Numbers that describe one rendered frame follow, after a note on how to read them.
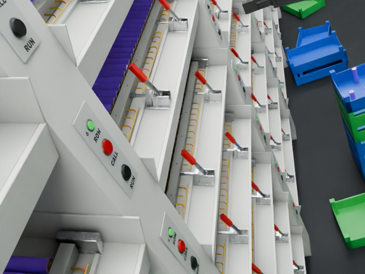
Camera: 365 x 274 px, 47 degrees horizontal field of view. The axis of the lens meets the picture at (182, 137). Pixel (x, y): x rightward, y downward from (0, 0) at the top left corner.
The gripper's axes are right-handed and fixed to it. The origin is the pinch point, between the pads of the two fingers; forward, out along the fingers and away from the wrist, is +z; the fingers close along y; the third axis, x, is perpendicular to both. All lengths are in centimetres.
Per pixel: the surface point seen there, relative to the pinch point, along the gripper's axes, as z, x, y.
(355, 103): -18, -62, 28
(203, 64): 17.4, -7.9, -7.4
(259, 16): 14, -50, 101
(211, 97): 14.4, -8.8, -22.3
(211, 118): 14.6, -10.3, -28.7
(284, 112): 14, -86, 65
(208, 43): 14.4, -3.4, -5.3
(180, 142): 19.0, -6.2, -39.7
